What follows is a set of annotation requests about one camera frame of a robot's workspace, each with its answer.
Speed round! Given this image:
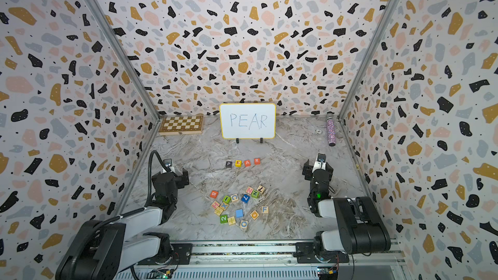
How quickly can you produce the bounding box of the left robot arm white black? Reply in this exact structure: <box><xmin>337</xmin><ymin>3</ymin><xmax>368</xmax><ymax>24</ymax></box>
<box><xmin>55</xmin><ymin>167</ymin><xmax>193</xmax><ymax>279</ymax></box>

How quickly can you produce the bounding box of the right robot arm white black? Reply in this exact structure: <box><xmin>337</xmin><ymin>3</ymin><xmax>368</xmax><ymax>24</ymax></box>
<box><xmin>302</xmin><ymin>153</ymin><xmax>392</xmax><ymax>261</ymax></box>

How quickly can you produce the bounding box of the wooden H block pink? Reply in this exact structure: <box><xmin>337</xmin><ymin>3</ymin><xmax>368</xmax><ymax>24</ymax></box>
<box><xmin>211</xmin><ymin>201</ymin><xmax>220</xmax><ymax>209</ymax></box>

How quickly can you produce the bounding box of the wooden divide sign block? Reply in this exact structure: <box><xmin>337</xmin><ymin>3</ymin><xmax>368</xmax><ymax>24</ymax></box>
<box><xmin>214</xmin><ymin>207</ymin><xmax>224</xmax><ymax>216</ymax></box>

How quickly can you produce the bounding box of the pink speckled bottle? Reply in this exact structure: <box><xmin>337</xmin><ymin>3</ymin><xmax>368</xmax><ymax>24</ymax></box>
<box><xmin>326</xmin><ymin>112</ymin><xmax>336</xmax><ymax>146</ymax></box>

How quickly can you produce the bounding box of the wooden X block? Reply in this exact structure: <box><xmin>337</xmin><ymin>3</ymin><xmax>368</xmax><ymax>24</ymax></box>
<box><xmin>220</xmin><ymin>202</ymin><xmax>229</xmax><ymax>210</ymax></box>

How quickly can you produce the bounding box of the green I block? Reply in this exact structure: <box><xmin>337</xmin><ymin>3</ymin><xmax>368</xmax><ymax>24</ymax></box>
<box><xmin>223</xmin><ymin>196</ymin><xmax>232</xmax><ymax>204</ymax></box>

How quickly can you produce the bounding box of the wooden chessboard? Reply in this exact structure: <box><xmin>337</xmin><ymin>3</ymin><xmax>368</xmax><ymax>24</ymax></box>
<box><xmin>158</xmin><ymin>115</ymin><xmax>204</xmax><ymax>136</ymax></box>

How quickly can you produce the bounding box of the green 2 block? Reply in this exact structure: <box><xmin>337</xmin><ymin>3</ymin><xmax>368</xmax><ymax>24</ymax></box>
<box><xmin>220</xmin><ymin>215</ymin><xmax>228</xmax><ymax>224</ymax></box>

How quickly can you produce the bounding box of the wooden 7 block purple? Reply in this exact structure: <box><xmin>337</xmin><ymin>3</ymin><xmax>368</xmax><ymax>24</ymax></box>
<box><xmin>257</xmin><ymin>185</ymin><xmax>266</xmax><ymax>194</ymax></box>

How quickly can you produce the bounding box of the wooden block yellow pattern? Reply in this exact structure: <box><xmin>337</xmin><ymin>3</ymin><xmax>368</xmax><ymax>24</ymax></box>
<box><xmin>228</xmin><ymin>216</ymin><xmax>236</xmax><ymax>226</ymax></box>

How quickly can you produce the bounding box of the green N block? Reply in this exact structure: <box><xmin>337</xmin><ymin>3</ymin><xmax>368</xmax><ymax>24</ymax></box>
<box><xmin>251</xmin><ymin>190</ymin><xmax>261</xmax><ymax>199</ymax></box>

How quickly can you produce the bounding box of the blue 7 block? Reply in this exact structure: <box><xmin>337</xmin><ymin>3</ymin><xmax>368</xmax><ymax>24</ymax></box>
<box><xmin>241</xmin><ymin>194</ymin><xmax>250</xmax><ymax>204</ymax></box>

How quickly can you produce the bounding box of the wooden block orange Q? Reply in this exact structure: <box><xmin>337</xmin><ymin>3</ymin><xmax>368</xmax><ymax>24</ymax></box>
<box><xmin>250</xmin><ymin>211</ymin><xmax>259</xmax><ymax>220</ymax></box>

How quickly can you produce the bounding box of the wooden block blue circle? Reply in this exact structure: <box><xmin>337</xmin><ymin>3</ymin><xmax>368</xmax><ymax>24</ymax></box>
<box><xmin>239</xmin><ymin>220</ymin><xmax>248</xmax><ymax>230</ymax></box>

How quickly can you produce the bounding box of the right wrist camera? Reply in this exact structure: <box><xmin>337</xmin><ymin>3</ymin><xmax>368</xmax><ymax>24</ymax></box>
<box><xmin>312</xmin><ymin>153</ymin><xmax>326</xmax><ymax>172</ymax></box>

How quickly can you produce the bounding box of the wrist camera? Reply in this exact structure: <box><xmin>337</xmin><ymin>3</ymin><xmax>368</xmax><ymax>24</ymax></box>
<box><xmin>312</xmin><ymin>153</ymin><xmax>326</xmax><ymax>172</ymax></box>
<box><xmin>162</xmin><ymin>159</ymin><xmax>176</xmax><ymax>173</ymax></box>

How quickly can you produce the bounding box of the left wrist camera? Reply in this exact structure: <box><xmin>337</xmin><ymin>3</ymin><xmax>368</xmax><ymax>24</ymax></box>
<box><xmin>162</xmin><ymin>159</ymin><xmax>176</xmax><ymax>173</ymax></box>

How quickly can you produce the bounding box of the whiteboard with yellow frame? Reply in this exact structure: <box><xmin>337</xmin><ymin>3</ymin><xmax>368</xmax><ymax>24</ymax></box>
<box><xmin>219</xmin><ymin>103</ymin><xmax>276</xmax><ymax>139</ymax></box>

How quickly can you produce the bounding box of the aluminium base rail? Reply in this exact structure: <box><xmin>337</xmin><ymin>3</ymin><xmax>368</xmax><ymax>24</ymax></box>
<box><xmin>73</xmin><ymin>239</ymin><xmax>413</xmax><ymax>280</ymax></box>

